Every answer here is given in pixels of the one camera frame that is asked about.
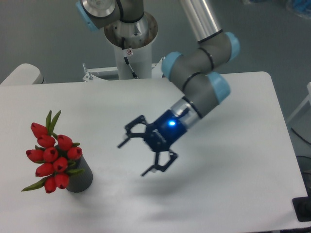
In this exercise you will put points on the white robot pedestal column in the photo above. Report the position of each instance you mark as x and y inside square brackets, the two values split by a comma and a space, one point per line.
[132, 44]

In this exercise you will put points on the white metal base frame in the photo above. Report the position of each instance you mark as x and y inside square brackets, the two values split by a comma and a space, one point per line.
[111, 73]

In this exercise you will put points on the blue bag in corner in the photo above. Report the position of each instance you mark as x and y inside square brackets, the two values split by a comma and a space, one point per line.
[301, 8]

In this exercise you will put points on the white rounded chair back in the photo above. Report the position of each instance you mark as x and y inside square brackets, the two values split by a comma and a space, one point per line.
[24, 74]

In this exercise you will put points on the white furniture leg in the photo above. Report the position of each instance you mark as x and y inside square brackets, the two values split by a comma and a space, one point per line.
[301, 109]

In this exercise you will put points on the black device at table edge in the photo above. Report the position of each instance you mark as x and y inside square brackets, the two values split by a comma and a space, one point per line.
[302, 207]

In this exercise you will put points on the red tulip bouquet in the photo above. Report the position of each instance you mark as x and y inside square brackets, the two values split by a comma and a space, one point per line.
[45, 153]

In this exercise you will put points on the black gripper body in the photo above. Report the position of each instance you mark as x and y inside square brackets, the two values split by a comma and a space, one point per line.
[163, 132]

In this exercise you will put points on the black ribbed vase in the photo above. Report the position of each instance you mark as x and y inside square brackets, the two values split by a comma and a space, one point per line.
[77, 177]

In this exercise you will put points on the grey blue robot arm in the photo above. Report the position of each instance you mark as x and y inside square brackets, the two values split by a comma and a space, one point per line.
[203, 89]

